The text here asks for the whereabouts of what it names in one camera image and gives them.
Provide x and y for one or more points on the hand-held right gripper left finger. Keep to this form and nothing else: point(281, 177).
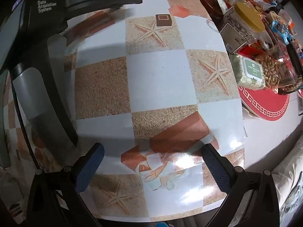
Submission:
point(91, 167)

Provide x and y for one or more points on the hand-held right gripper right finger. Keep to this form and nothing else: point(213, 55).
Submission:
point(216, 167)

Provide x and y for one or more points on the patterned cushion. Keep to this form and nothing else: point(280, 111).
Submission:
point(290, 184)

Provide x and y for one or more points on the red round tray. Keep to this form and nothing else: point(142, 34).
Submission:
point(265, 104)

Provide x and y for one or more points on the printed checkered tablecloth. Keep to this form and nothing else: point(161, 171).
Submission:
point(153, 80)

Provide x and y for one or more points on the white box with green lid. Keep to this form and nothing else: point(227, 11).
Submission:
point(254, 69)

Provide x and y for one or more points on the dark red bowl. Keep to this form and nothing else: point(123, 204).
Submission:
point(209, 2)

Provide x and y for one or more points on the clear plastic container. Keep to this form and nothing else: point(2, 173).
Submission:
point(290, 71)

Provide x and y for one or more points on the clear jar with yellow lid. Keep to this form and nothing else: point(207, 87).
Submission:
point(251, 16)

